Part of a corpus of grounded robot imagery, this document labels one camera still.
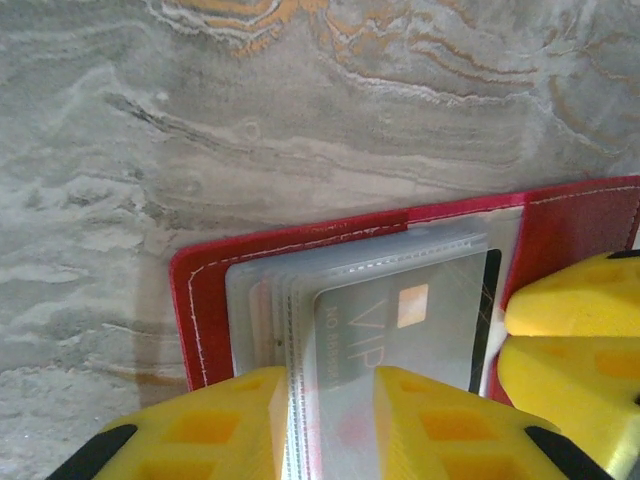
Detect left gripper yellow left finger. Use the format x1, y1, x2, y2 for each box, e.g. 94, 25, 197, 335
47, 365, 290, 480

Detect black card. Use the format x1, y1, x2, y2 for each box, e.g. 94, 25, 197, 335
468, 248, 503, 396

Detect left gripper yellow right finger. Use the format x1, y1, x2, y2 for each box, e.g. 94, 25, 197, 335
374, 365, 615, 480

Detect silver VIP card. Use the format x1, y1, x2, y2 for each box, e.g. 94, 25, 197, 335
312, 251, 489, 480

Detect red card holder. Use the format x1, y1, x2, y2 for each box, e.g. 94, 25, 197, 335
168, 174, 640, 407

